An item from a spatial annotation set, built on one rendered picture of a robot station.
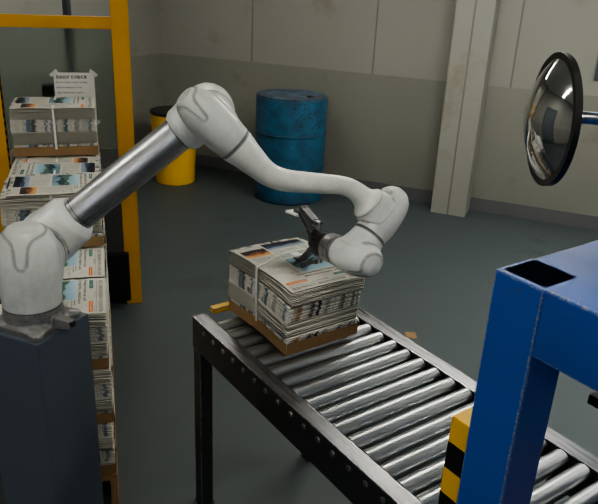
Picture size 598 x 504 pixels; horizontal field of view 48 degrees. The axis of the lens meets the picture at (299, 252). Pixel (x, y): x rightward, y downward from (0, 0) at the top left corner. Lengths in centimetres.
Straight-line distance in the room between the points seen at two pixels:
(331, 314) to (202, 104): 82
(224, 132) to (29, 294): 65
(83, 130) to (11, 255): 159
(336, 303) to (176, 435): 124
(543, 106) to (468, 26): 493
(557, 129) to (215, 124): 104
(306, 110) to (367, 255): 400
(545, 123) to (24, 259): 134
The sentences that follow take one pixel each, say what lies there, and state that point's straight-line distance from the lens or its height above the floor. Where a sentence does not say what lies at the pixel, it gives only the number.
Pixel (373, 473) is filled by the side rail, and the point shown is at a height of 80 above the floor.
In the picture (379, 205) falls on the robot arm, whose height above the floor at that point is 131.
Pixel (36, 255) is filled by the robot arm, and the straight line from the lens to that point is 184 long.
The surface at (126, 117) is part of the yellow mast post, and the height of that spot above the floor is 113.
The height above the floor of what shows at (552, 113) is 177.
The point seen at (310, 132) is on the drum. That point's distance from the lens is 586.
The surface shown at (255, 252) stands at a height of 103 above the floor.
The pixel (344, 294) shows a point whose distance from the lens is 216.
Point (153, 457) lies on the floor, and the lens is 303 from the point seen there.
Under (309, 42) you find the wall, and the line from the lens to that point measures 647.
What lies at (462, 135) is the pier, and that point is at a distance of 592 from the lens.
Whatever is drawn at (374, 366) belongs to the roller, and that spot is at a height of 79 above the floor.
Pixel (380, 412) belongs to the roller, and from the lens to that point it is 194.
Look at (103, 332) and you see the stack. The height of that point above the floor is 75.
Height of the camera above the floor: 191
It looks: 22 degrees down
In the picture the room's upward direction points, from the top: 3 degrees clockwise
